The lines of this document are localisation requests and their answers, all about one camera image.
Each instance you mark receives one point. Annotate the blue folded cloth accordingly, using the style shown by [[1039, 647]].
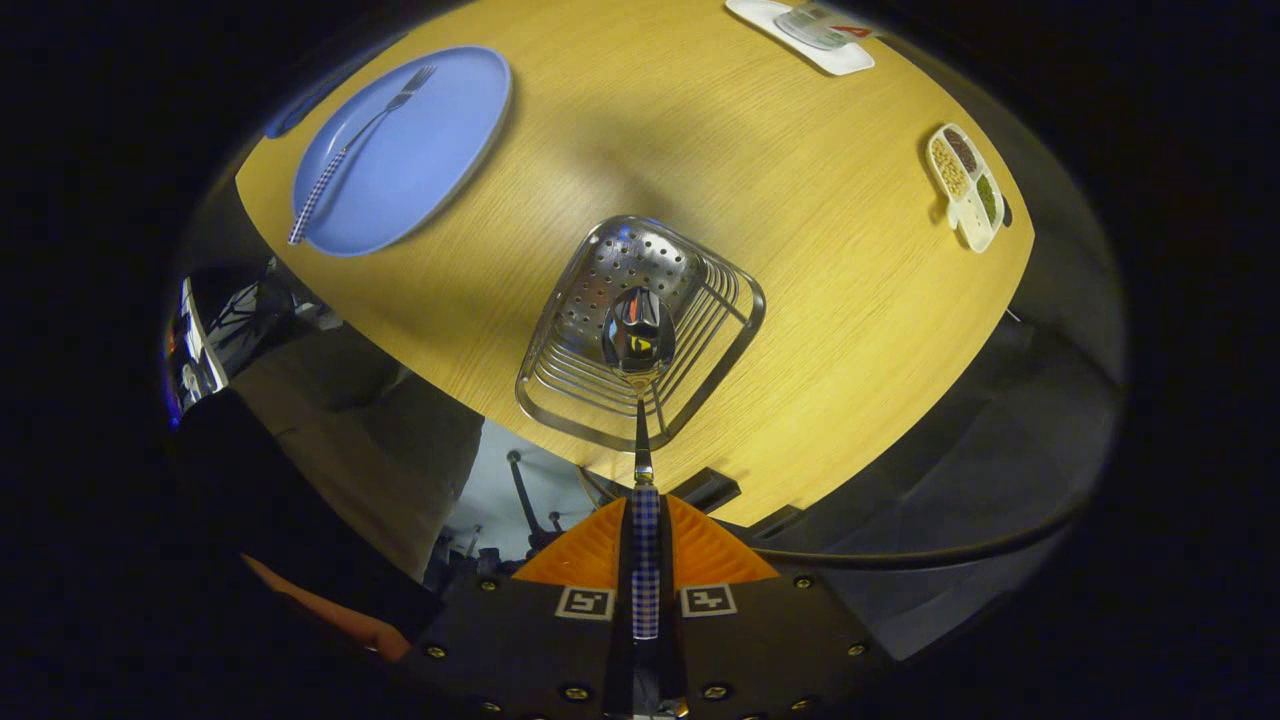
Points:
[[290, 118]]

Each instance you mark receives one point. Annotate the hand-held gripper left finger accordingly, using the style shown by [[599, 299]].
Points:
[[620, 660]]

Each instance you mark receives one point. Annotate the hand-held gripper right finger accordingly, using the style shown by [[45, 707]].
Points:
[[672, 660]]

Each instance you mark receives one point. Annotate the white square coaster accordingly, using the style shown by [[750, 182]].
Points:
[[845, 62]]

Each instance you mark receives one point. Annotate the blue round plate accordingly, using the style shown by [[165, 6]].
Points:
[[430, 150]]

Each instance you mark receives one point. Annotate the person's black clothing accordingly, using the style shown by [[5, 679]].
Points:
[[260, 500]]

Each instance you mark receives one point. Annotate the white divided seasoning tray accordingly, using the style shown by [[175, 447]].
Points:
[[975, 215]]

